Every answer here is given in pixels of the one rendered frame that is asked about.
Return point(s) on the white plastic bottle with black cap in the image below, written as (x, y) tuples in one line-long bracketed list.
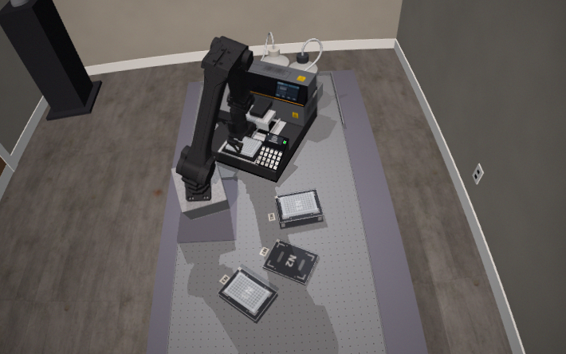
[(304, 63)]

